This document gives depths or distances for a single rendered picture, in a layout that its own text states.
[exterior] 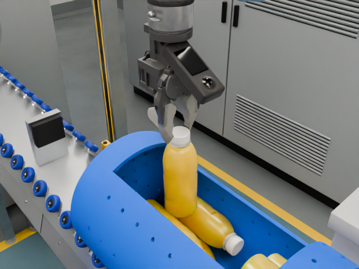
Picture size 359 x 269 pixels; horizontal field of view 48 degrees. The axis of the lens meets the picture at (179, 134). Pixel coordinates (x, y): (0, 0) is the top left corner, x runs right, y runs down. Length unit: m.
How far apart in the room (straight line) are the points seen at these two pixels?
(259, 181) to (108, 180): 1.94
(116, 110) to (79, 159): 0.31
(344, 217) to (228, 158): 2.01
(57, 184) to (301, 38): 1.44
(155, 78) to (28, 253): 1.73
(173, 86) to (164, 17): 0.12
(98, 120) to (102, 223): 2.49
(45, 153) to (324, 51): 1.41
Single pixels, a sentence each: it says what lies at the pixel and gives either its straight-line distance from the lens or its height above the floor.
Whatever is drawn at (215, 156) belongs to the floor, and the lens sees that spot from 2.79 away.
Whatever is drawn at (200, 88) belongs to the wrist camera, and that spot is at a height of 1.40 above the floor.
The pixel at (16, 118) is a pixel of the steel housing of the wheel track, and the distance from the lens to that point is 1.55.
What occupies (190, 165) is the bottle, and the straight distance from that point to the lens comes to 0.77.
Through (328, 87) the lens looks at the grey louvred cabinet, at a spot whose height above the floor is 0.74.
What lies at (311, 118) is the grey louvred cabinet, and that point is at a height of 0.53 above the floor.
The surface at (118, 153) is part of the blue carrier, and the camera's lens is 0.78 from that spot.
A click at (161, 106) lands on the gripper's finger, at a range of 0.69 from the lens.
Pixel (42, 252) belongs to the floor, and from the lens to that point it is 2.30.
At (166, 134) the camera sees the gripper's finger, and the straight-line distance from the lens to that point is 0.73.
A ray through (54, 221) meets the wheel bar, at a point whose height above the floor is 0.92.
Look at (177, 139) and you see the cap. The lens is 0.75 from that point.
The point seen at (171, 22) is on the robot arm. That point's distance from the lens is 0.65.
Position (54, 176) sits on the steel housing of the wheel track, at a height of 0.93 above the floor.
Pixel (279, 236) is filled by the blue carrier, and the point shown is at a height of 1.10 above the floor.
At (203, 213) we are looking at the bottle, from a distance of 0.87.
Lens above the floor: 1.70
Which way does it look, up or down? 35 degrees down
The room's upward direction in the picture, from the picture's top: straight up
